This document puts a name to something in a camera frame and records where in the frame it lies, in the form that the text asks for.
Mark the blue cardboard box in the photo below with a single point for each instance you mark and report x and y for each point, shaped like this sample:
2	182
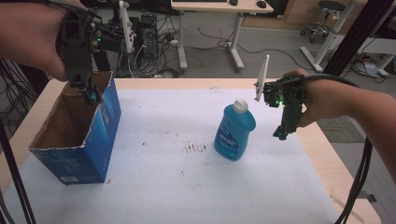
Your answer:
84	140

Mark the black keyboard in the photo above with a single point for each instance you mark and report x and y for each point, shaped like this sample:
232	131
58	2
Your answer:
199	0

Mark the white frame desk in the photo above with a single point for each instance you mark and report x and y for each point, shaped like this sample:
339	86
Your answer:
330	40

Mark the white-legged wooden desk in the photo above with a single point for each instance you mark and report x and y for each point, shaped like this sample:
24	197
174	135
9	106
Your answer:
218	7

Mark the blue detergent bottle white cap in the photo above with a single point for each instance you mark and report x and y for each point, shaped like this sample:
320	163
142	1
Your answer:
233	133

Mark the black rolling stool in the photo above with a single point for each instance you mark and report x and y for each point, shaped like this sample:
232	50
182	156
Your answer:
323	18

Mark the black computer mouse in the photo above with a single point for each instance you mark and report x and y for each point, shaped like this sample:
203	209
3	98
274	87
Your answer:
261	4
233	2

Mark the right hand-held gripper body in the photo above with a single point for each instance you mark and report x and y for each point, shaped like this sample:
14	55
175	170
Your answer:
291	99

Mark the black computer tower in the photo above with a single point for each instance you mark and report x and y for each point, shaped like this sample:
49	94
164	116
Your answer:
148	34

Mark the person's left hand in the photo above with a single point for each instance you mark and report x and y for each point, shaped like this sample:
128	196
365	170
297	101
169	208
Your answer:
28	34

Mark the white foam table mat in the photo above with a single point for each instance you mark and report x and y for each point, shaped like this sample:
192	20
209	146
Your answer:
174	186

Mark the black aluminium profile post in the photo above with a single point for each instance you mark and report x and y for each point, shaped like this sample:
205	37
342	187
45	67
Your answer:
358	37

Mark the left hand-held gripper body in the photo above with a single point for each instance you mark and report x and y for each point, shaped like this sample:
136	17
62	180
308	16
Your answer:
76	59

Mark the person's right hand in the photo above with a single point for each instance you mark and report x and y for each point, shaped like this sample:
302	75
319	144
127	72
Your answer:
323	96

